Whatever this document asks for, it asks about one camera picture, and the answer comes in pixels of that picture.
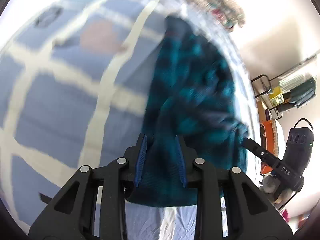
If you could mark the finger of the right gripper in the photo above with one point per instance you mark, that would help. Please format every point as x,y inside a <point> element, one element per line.
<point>266,156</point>

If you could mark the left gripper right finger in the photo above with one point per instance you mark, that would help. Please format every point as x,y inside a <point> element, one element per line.
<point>250,215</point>

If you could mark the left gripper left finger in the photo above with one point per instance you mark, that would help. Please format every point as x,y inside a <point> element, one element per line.
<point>91,205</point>

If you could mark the teal plaid fleece jacket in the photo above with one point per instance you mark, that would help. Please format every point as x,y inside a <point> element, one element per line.
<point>191,95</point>

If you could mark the dark hanging clothes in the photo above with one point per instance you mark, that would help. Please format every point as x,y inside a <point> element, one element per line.
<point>298,96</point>

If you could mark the right gloved hand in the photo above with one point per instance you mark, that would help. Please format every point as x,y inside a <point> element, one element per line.
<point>275,191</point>

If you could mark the orange storage box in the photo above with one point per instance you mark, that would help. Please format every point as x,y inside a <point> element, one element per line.
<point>269,136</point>

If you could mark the yellow box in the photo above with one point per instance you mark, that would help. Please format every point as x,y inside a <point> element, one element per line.
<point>276,96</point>

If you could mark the striped hanging towel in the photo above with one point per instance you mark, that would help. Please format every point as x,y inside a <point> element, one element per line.
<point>293,80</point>

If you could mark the blue checked bed sheet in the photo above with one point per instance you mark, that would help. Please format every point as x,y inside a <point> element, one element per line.
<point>74,86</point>

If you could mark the folded floral quilt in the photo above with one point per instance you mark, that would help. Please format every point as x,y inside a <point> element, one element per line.
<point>227,12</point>

